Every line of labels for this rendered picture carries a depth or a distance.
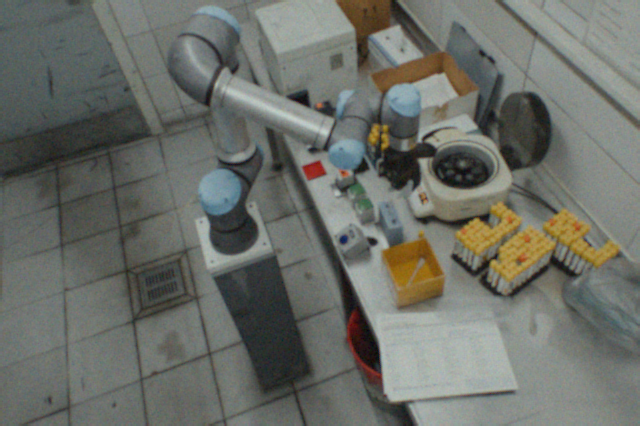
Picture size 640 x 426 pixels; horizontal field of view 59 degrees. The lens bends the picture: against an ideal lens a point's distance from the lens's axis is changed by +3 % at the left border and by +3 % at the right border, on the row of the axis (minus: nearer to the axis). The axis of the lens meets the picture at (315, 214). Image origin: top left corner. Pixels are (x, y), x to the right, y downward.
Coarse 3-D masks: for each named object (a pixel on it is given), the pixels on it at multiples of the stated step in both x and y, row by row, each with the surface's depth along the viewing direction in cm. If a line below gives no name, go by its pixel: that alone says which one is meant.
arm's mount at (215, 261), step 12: (252, 204) 175; (204, 228) 170; (264, 228) 168; (204, 240) 167; (264, 240) 165; (204, 252) 164; (216, 252) 164; (252, 252) 163; (264, 252) 164; (216, 264) 161; (228, 264) 162
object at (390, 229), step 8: (384, 208) 158; (392, 208) 158; (384, 216) 156; (392, 216) 156; (376, 224) 166; (384, 224) 159; (392, 224) 154; (400, 224) 154; (384, 232) 162; (392, 232) 155; (400, 232) 156; (384, 240) 162; (392, 240) 158; (400, 240) 159; (384, 248) 160
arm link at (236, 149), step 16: (192, 16) 127; (208, 16) 125; (224, 16) 127; (192, 32) 122; (208, 32) 123; (224, 32) 126; (240, 32) 132; (224, 48) 125; (224, 64) 128; (224, 112) 141; (224, 128) 146; (240, 128) 148; (224, 144) 151; (240, 144) 151; (256, 144) 162; (224, 160) 154; (240, 160) 154; (256, 160) 159; (256, 176) 162
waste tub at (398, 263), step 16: (416, 240) 150; (384, 256) 148; (400, 256) 154; (416, 256) 156; (432, 256) 148; (384, 272) 153; (400, 272) 155; (432, 272) 153; (400, 288) 141; (416, 288) 143; (432, 288) 145; (400, 304) 147
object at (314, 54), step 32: (288, 0) 195; (320, 0) 193; (288, 32) 183; (320, 32) 181; (352, 32) 181; (288, 64) 182; (320, 64) 186; (352, 64) 191; (288, 96) 191; (320, 96) 196
